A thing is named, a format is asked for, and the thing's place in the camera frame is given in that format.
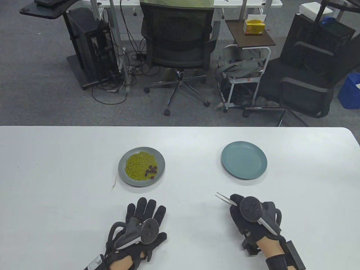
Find person's left forearm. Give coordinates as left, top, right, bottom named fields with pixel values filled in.
left=108, top=254, right=134, bottom=270

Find grey jacket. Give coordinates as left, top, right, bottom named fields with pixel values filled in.
left=215, top=46, right=267, bottom=79

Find bundle of black cables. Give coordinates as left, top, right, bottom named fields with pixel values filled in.
left=91, top=0, right=158, bottom=105

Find black keyboard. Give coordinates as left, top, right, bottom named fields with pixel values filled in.
left=34, top=0, right=66, bottom=7

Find person's right forearm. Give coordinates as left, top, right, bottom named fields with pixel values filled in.
left=258, top=237, right=289, bottom=270

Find yellow tissue box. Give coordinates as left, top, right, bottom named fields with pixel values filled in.
left=243, top=14, right=266, bottom=35

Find white metal cart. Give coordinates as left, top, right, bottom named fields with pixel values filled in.
left=218, top=44, right=272, bottom=113

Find brown side table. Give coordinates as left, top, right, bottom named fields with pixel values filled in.
left=225, top=19, right=276, bottom=47

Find black wrist camera rig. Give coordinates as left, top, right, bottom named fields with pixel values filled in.
left=84, top=253, right=109, bottom=270
left=241, top=235, right=306, bottom=270

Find grey plate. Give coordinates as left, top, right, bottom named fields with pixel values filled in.
left=118, top=147, right=165, bottom=187

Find person's right hand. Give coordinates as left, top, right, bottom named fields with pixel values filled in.
left=229, top=193, right=284, bottom=248

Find black lounge chair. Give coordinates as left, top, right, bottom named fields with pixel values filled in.
left=242, top=35, right=360, bottom=127

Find black mesh office chair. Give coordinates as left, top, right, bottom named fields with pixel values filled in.
left=140, top=2, right=221, bottom=116

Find pile of green beans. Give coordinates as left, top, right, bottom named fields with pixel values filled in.
left=125, top=151, right=158, bottom=181

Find metal tweezers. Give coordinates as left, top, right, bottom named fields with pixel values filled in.
left=215, top=192, right=238, bottom=207

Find person's left hand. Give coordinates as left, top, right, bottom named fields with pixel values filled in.
left=105, top=197, right=168, bottom=262

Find white office desk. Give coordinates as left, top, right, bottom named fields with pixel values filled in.
left=90, top=0, right=283, bottom=86

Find white box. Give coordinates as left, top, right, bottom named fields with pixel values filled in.
left=299, top=2, right=333, bottom=18

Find black computer tower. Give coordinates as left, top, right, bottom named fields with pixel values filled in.
left=66, top=7, right=121, bottom=83

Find teal plate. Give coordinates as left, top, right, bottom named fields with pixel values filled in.
left=221, top=141, right=267, bottom=180

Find black side desk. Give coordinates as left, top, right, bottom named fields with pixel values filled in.
left=19, top=0, right=124, bottom=90

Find grey white handheld controller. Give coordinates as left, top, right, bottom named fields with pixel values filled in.
left=239, top=196, right=282, bottom=236
left=108, top=218, right=160, bottom=250

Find blue bin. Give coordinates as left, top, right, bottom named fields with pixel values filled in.
left=337, top=73, right=360, bottom=110

